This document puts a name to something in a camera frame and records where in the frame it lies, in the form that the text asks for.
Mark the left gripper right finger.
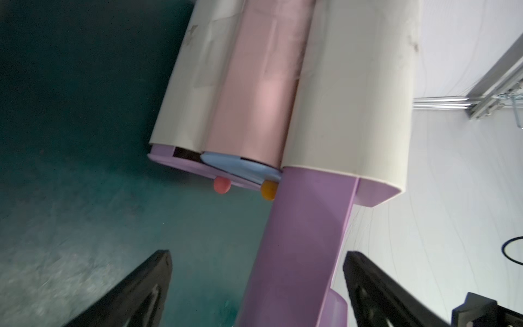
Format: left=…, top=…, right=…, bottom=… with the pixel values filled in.
left=343, top=252, right=448, bottom=327

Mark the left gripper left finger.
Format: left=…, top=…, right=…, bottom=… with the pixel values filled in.
left=66, top=250, right=172, bottom=327

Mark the purple top drawer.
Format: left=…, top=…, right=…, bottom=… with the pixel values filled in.
left=235, top=167, right=400, bottom=326

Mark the purple drawer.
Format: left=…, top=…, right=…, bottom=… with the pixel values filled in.
left=148, top=144, right=260, bottom=194
left=235, top=167, right=400, bottom=326

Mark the blue drawer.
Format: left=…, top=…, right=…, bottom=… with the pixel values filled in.
left=201, top=151, right=282, bottom=201

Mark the purple bottom drawer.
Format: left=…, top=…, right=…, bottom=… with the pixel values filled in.
left=148, top=144, right=260, bottom=194

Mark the white drawer cabinet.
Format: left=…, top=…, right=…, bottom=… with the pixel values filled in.
left=149, top=1, right=420, bottom=195

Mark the aluminium wall rail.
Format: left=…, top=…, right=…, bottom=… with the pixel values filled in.
left=413, top=37, right=522, bottom=129

